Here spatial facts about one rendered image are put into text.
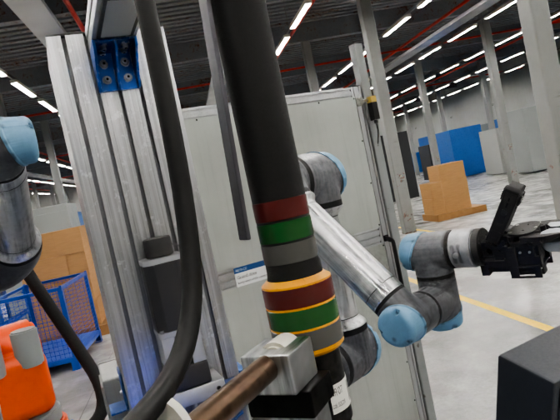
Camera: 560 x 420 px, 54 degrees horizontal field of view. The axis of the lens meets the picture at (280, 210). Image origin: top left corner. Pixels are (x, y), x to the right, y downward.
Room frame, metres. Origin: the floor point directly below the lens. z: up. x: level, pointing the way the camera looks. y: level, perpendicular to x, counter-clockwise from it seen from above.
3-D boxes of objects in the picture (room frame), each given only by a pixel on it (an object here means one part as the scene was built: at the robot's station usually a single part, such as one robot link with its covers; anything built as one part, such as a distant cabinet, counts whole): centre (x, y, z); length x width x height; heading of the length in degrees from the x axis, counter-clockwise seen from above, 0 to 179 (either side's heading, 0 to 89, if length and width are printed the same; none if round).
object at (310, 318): (0.33, 0.00, 1.55); 0.04 x 0.04 x 0.01
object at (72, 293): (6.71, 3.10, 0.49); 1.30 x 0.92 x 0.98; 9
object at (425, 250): (1.08, -0.28, 1.43); 0.11 x 0.08 x 0.09; 47
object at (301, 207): (0.33, 0.00, 1.62); 0.03 x 0.03 x 0.01
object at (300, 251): (0.33, 0.00, 1.59); 0.03 x 0.03 x 0.01
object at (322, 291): (0.33, 0.00, 1.57); 0.04 x 0.04 x 0.01
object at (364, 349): (1.26, -0.08, 1.41); 0.15 x 0.12 x 0.55; 137
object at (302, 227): (0.33, 0.00, 1.61); 0.03 x 0.03 x 0.01
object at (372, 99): (2.59, -0.51, 1.82); 0.09 x 0.04 x 0.23; 118
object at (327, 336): (0.33, 0.00, 1.54); 0.04 x 0.04 x 0.01
